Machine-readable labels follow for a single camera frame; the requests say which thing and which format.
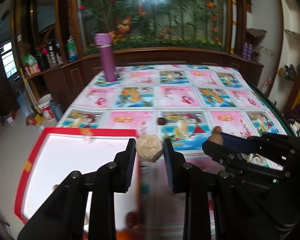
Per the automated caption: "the colourful fruit print tablecloth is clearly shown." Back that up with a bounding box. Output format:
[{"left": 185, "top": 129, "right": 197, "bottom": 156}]
[{"left": 58, "top": 64, "right": 289, "bottom": 239}]

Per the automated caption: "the red white gift box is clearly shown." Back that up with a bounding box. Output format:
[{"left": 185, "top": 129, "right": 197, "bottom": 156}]
[{"left": 14, "top": 128, "right": 140, "bottom": 237}]

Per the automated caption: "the brown longan fruit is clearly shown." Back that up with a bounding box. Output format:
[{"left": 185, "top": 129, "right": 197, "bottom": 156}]
[{"left": 208, "top": 134, "right": 223, "bottom": 145}]

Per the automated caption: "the orange tangerine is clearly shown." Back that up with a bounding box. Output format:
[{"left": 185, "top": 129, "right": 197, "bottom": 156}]
[{"left": 116, "top": 230, "right": 139, "bottom": 240}]

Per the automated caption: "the purple thermos bottle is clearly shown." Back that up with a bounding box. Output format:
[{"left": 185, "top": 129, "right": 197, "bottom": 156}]
[{"left": 95, "top": 33, "right": 118, "bottom": 82}]

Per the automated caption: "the white plastic bucket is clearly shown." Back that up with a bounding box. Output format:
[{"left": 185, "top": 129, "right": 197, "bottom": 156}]
[{"left": 38, "top": 94, "right": 54, "bottom": 120}]

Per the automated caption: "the beige round pastry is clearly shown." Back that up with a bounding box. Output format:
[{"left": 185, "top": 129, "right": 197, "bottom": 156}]
[{"left": 135, "top": 135, "right": 163, "bottom": 163}]

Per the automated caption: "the green soda bottle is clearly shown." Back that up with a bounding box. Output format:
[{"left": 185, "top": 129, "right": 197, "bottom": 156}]
[{"left": 66, "top": 35, "right": 78, "bottom": 62}]

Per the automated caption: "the flower mural glass panel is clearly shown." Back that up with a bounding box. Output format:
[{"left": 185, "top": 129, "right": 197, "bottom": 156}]
[{"left": 77, "top": 0, "right": 226, "bottom": 55}]

